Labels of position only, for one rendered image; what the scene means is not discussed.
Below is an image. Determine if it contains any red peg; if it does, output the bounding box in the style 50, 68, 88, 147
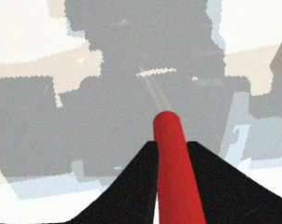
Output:
153, 111, 205, 224

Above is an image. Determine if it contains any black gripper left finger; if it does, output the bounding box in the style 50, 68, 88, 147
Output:
48, 141, 160, 224

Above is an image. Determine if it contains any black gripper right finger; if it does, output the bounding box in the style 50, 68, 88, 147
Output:
186, 141, 282, 224

